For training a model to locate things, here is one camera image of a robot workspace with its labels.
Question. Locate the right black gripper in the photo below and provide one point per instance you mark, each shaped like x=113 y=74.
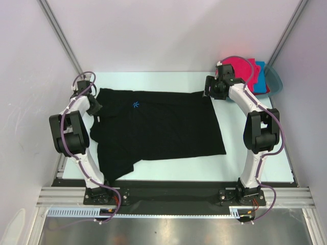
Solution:
x=210 y=81

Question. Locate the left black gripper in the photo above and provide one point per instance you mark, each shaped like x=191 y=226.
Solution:
x=96 y=109

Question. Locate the black t shirt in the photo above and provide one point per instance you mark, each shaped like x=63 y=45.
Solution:
x=144 y=125

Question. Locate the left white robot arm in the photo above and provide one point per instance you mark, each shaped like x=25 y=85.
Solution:
x=71 y=138

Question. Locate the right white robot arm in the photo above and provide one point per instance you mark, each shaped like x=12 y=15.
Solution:
x=261 y=132

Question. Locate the pink t shirt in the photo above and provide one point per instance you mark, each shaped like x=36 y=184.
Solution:
x=245 y=69

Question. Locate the blue t shirt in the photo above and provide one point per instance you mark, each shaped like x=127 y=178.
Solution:
x=261 y=82

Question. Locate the teal plastic basket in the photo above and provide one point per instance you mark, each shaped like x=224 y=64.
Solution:
x=273 y=81

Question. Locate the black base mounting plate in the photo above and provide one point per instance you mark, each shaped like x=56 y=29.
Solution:
x=175 y=197

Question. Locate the aluminium front rail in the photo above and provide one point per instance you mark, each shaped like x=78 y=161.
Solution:
x=74 y=197

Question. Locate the left white cable duct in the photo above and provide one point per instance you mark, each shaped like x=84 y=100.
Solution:
x=80 y=212

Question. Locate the white cable duct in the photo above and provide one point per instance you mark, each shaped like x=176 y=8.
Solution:
x=80 y=212
x=242 y=212

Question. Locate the left aluminium frame post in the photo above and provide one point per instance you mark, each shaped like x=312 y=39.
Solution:
x=55 y=25

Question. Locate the aluminium frame post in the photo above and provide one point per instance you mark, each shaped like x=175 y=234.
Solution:
x=55 y=25
x=288 y=30

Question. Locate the right aluminium frame post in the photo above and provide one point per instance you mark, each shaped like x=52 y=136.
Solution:
x=288 y=30

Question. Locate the right white cable duct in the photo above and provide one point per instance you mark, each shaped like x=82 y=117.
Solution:
x=242 y=212

